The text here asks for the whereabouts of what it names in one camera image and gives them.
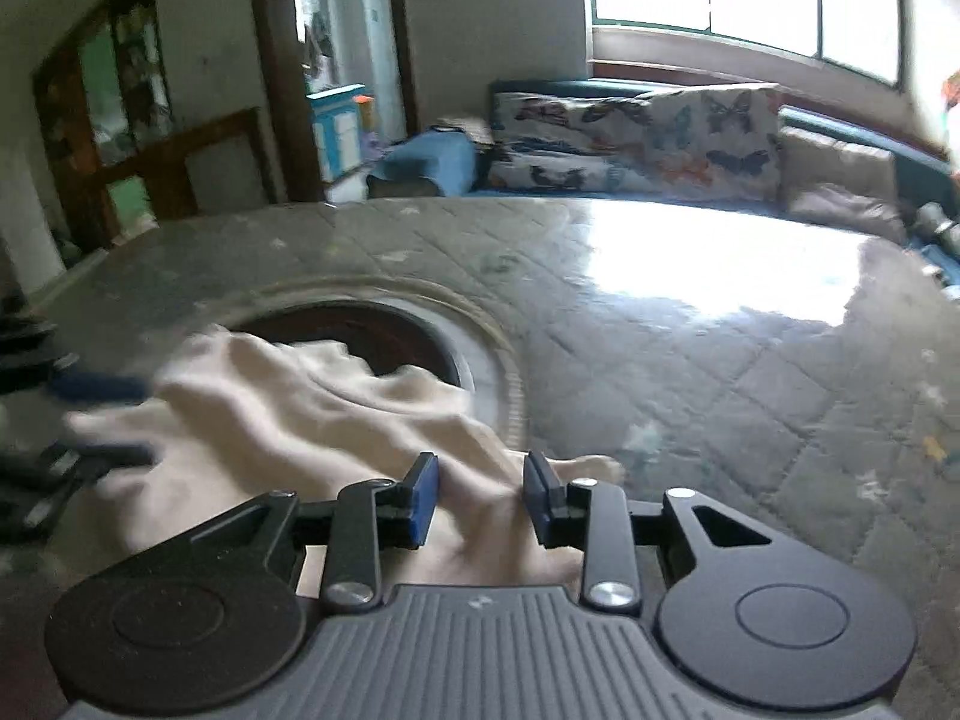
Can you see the blue white small cabinet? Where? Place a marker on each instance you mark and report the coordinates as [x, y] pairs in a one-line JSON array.
[[337, 129]]

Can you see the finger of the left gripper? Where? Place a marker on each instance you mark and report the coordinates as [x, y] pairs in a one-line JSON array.
[[37, 486], [33, 359]]

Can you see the butterfly print cushion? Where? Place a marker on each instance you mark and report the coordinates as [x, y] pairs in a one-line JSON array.
[[717, 142], [549, 144]]

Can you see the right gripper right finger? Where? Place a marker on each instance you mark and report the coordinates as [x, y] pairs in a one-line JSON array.
[[712, 557]]

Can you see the grey metal thermos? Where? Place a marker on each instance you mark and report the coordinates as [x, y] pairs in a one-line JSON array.
[[935, 227]]

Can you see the colourful wall decoration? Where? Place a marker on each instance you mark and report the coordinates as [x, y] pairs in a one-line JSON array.
[[950, 92]]

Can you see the blue sofa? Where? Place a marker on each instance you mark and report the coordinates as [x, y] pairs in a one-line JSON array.
[[451, 159]]

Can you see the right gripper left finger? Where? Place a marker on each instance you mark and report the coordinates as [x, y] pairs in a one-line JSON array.
[[271, 533]]

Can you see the dark wooden cabinet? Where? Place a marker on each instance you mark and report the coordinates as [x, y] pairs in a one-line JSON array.
[[106, 119]]

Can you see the round black induction cooktop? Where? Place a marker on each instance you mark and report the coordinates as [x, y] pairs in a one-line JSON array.
[[384, 336]]

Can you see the cream beige garment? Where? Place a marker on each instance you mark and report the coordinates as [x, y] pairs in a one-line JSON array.
[[233, 416]]

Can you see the right butterfly print cushion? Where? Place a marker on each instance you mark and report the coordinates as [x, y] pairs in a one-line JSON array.
[[717, 142]]

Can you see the left butterfly print cushion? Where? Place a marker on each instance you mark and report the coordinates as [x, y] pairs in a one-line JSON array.
[[549, 144]]

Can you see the beige plain cushion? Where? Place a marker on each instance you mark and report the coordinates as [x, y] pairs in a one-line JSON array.
[[832, 183]]

